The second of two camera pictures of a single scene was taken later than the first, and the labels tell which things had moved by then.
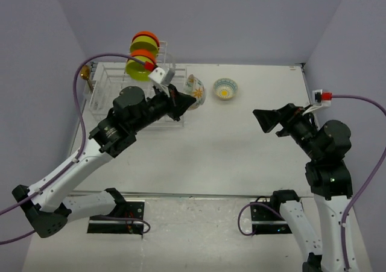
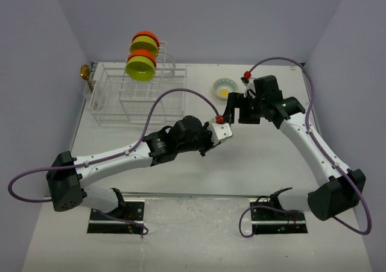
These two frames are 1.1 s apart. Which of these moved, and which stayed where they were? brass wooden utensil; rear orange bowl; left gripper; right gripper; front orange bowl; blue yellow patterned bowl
Moved: right gripper; left gripper
Stayed: blue yellow patterned bowl; front orange bowl; rear orange bowl; brass wooden utensil
